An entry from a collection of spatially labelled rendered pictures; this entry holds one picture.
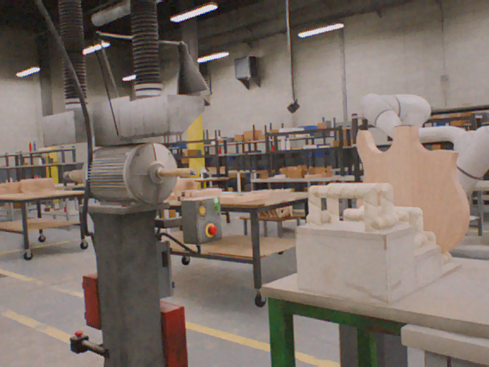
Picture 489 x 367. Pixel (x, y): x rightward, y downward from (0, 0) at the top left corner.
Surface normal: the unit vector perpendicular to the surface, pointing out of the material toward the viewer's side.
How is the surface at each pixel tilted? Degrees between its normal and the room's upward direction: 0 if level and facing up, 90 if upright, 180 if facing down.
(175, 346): 90
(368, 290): 90
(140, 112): 90
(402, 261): 90
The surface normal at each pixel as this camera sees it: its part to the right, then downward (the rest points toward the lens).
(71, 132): -0.66, 0.07
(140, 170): 0.65, -0.03
